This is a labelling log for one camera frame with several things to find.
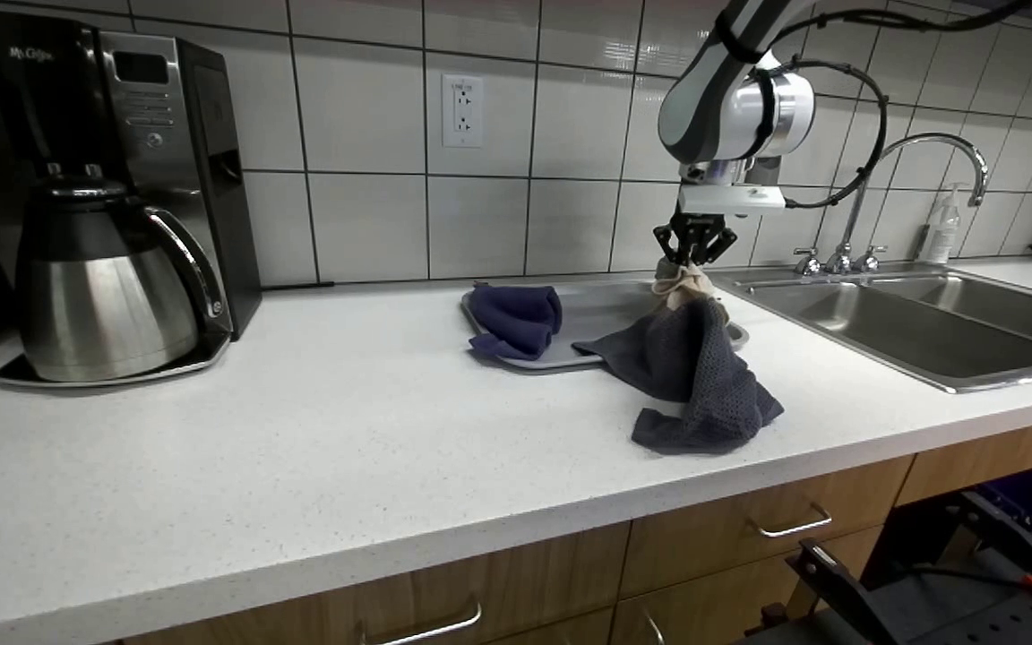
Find white wall outlet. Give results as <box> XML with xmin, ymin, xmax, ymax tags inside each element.
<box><xmin>439</xmin><ymin>73</ymin><xmax>489</xmax><ymax>149</ymax></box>

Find stainless steel sink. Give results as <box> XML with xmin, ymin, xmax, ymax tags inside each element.
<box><xmin>705</xmin><ymin>260</ymin><xmax>1032</xmax><ymax>398</ymax></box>

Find beige towel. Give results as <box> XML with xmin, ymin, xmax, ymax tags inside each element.
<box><xmin>654</xmin><ymin>260</ymin><xmax>722</xmax><ymax>320</ymax></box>

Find black silver coffee maker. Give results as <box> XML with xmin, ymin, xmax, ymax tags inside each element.
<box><xmin>0</xmin><ymin>8</ymin><xmax>263</xmax><ymax>389</ymax></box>

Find grey plastic tray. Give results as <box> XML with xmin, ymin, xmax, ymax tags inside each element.
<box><xmin>458</xmin><ymin>277</ymin><xmax>747</xmax><ymax>374</ymax></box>

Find stainless steel carafe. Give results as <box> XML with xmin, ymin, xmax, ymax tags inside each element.
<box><xmin>14</xmin><ymin>183</ymin><xmax>232</xmax><ymax>387</ymax></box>

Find navy blue towel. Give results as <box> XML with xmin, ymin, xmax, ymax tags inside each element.
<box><xmin>464</xmin><ymin>278</ymin><xmax>567</xmax><ymax>365</ymax></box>

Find dark grey towel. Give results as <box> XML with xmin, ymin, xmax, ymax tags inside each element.
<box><xmin>568</xmin><ymin>295</ymin><xmax>789</xmax><ymax>459</ymax></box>

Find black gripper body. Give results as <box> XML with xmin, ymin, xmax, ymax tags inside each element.
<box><xmin>652</xmin><ymin>211</ymin><xmax>740</xmax><ymax>254</ymax></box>

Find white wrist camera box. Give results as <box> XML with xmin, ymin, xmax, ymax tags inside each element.
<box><xmin>672</xmin><ymin>179</ymin><xmax>789</xmax><ymax>218</ymax></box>

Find black mobile cart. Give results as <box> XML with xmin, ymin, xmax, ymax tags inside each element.
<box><xmin>740</xmin><ymin>459</ymin><xmax>1032</xmax><ymax>645</ymax></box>

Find wooden base cabinet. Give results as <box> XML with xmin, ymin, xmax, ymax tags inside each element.
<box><xmin>119</xmin><ymin>407</ymin><xmax>1032</xmax><ymax>645</ymax></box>

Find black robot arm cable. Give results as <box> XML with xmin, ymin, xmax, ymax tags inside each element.
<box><xmin>762</xmin><ymin>0</ymin><xmax>1032</xmax><ymax>211</ymax></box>

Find chrome gooseneck faucet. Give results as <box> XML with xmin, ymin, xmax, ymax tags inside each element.
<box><xmin>831</xmin><ymin>130</ymin><xmax>992</xmax><ymax>277</ymax></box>

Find white soap bottle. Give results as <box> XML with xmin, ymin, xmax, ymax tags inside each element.
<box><xmin>912</xmin><ymin>190</ymin><xmax>974</xmax><ymax>270</ymax></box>

